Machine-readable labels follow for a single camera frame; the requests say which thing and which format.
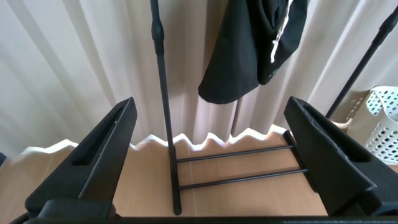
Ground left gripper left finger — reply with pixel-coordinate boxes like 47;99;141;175
24;96;138;218

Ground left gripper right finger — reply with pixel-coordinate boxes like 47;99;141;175
284;95;398;217

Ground black shorts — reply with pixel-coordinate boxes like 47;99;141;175
198;0;308;105

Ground white laundry basket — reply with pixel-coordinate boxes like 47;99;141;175
330;86;398;166

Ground black clothes rack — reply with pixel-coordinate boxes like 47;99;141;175
150;0;398;216

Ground beige curtain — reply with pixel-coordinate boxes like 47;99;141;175
0;0;398;158

